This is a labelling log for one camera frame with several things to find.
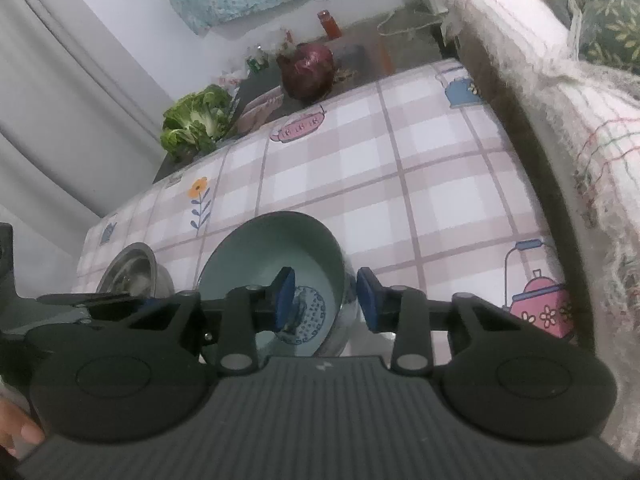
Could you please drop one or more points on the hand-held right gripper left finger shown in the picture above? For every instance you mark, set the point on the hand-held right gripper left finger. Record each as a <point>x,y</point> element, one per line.
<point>286,302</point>

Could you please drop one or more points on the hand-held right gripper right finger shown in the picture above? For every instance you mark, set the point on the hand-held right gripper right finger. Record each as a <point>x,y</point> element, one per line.
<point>366,305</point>

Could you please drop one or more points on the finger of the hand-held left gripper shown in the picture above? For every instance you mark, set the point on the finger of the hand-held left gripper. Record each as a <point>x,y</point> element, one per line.
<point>105,304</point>

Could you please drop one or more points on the green ceramic bowl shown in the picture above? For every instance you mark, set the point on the green ceramic bowl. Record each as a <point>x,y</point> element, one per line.
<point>270,245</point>

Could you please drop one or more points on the person's left hand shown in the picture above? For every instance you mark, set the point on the person's left hand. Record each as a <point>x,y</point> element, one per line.
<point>17,427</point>

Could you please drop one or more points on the white plastic bag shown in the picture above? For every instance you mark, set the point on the white plastic bag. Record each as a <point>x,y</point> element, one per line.
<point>260,107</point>

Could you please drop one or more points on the green lettuce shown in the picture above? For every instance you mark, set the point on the green lettuce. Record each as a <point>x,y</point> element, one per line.
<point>195,120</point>

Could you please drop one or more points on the grey curtain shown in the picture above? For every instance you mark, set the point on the grey curtain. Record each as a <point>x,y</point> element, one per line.
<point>50,85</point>

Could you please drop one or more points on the red cabbage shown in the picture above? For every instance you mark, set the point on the red cabbage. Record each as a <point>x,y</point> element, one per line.
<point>307,72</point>

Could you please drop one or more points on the grey sofa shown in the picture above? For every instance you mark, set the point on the grey sofa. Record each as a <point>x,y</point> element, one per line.
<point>525,135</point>

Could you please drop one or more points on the small green bottle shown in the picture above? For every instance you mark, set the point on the small green bottle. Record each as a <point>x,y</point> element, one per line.
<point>257,62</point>

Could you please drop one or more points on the red jar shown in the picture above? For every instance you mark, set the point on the red jar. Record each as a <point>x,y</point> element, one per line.
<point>330,25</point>

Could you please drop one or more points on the green floral pillow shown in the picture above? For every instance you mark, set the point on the green floral pillow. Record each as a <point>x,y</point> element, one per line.
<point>610,25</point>

